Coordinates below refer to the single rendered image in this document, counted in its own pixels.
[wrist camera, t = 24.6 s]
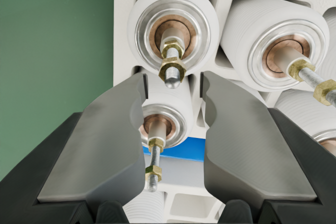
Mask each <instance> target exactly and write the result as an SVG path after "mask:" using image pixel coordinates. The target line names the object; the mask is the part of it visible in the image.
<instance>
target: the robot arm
mask: <svg viewBox="0 0 336 224"><path fill-rule="evenodd" d="M199 98H202V99H203V100H204V101H205V115H204V121H205V122H206V124H207V125H208V126H209V129H208V130H207V131H206V135H205V148H204V162H203V173H204V187H205V189H206V190H207V191H208V193H210V194H211V195H212V196H214V197H215V198H216V199H218V200H219V201H221V202H222V203H223V204H225V207H224V209H223V211H222V213H221V216H220V218H219V220H218V222H217V223H130V222H129V220H128V218H127V216H126V214H125V211H124V209H123V206H124V205H126V204H127V203H128V202H130V201H131V200H132V199H134V198H135V197H137V196H138V195H139V194H140V193H141V192H142V191H143V190H144V188H145V183H146V163H145V157H144V151H143V144H142V138H141V133H140V132H139V128H140V127H141V126H142V124H143V123H144V115H143V108H142V105H143V103H144V102H145V101H146V99H149V83H148V75H147V74H146V73H140V72H139V73H136V74H134V75H132V76H131V77H129V78H127V79H126V80H124V81H122V82H121V83H119V84H117V85H116V86H114V87H112V88H110V89H109V90H107V91H106V92H104V93H103V94H101V95H100V96H99V97H97V98H96V99H95V100H94V101H93V102H91V103H90V104H89V105H88V106H87V107H86V108H85V109H84V110H83V111H82V112H74V113H73V114H72V115H70V116H69V117H68V118H67V119H66V120H65V121H64V122H63V123H62V124H61V125H60V126H58V127H57V128H56V129H55V130H54V131H53V132H52V133H51V134H50V135H49V136H47V137H46V138H45V139H44V140H43V141H42V142H41V143H40V144H39V145H38V146H36V147H35V148H34V149H33V150H32V151H31V152H30V153H29V154H28V155H27V156H25V157H24V158H23V159H22V160H21V161H20V162H19V163H18V164H17V165H16V166H15V167H14V168H13V169H12V170H11V171H10V172H9V173H8V174H7V175H6V176H5V177H4V178H3V179H2V180H1V182H0V224H336V157H335V156H334V155H333V154H332V153H331V152H329V151H328V150H327V149H326V148H325V147H323V146H322V145H321V144H320V143H319V142H317V141H316V140H315V139H314V138H313V137H311V136H310V135H309V134H308V133H306V132H305V131H304V130H303V129H302V128H300V127H299V126H298V125H297V124H296V123H294V122H293V121H292V120H291V119H290V118H288V117H287V116H286V115H285V114H284V113H282V112H281V111H280V110H279V109H278V108H274V107H267V106H266V105H265V104H264V103H263V102H261V101H260V100H259V99H258V98H257V97H255V96H254V95H253V94H251V93H250V92H248V91H247V90H245V89H244V88H242V87H240V86H238V85H237V84H235V83H233V82H231V81H229V80H227V79H225V78H223V77H221V76H220V75H218V74H216V73H214V72H212V71H209V70H206V71H201V72H200V79H199Z"/></svg>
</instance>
